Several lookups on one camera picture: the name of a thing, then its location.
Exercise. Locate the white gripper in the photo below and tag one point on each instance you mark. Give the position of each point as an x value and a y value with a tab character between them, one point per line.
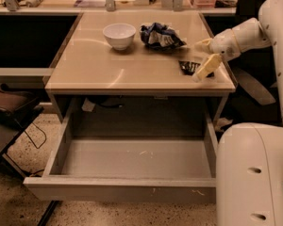
224	45

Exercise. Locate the dark rxbar chocolate wrapper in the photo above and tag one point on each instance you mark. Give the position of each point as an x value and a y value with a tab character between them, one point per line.
189	67

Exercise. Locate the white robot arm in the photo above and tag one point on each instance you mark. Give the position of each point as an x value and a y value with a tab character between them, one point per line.
249	163

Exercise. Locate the beige cabinet with drawer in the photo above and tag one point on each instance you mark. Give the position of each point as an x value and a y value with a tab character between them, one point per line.
88	65

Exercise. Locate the open grey top drawer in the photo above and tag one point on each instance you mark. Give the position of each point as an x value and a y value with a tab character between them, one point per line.
146	150

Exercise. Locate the crumpled blue chip bag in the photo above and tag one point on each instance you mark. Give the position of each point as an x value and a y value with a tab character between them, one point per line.
160	37

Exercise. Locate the black office chair right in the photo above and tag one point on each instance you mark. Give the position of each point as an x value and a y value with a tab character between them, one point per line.
259	63

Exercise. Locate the white ceramic bowl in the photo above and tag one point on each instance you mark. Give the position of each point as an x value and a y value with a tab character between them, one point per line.
119	36

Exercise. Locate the brown chair left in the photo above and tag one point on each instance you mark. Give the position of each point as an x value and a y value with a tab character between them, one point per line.
18	109

